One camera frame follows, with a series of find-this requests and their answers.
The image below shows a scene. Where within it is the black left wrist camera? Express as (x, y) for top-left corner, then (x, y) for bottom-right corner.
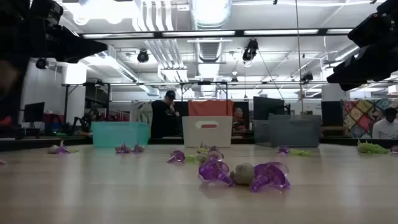
(29, 0), (65, 26)

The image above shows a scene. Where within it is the black table frame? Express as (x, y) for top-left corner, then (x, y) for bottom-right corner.
(0, 136), (398, 152)

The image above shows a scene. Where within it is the teal plastic bin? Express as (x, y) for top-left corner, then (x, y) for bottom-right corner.
(91, 121), (151, 148)

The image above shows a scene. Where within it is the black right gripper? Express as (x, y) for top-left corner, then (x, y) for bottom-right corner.
(326, 43), (398, 91)

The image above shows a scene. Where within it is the thin black hanging cable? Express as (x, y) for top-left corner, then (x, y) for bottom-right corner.
(257, 49), (286, 101)

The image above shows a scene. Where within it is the grey plastic bin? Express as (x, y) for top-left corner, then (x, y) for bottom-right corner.
(252, 114), (322, 148)

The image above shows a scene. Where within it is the orange red fabric panel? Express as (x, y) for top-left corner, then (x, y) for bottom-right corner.
(188, 99), (234, 117)

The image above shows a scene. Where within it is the white plastic bin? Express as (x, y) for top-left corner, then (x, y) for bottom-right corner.
(182, 115), (233, 148)

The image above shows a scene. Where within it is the person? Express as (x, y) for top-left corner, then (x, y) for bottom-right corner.
(371, 107), (398, 139)
(231, 106), (249, 136)
(150, 90), (181, 139)

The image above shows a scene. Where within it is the red plastic crate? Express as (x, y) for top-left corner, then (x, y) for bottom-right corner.
(42, 113), (65, 124)

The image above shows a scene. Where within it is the thin hanging pole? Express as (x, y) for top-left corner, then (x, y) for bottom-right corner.
(294, 0), (304, 113)

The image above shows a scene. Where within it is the white leaf print cloth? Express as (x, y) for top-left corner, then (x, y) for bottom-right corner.
(129, 101), (153, 123)

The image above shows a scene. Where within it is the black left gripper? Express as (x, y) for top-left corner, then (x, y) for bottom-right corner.
(28, 25), (108, 64)

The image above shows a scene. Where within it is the colourful patchwork quilt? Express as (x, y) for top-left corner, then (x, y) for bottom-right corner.
(341, 98), (398, 139)

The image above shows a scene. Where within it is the blue plastic crate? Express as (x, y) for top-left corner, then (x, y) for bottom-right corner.
(44, 122), (65, 134)

